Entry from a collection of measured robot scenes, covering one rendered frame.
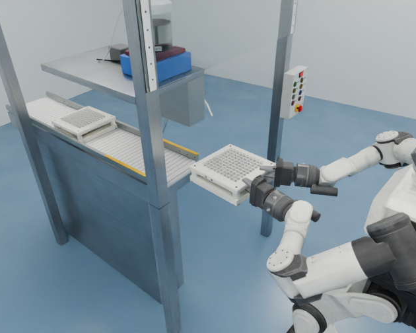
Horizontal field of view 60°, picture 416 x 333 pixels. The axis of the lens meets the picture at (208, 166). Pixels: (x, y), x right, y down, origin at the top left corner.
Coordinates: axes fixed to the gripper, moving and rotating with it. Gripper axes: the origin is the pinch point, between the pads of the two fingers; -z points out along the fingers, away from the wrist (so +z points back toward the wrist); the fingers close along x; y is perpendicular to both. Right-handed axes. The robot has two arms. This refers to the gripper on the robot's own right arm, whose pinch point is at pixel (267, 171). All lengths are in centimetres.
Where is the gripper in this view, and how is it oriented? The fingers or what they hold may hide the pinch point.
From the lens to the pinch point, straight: 141.7
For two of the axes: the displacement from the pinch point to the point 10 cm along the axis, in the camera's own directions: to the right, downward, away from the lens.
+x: -0.1, 8.2, 5.7
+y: 1.8, -5.6, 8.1
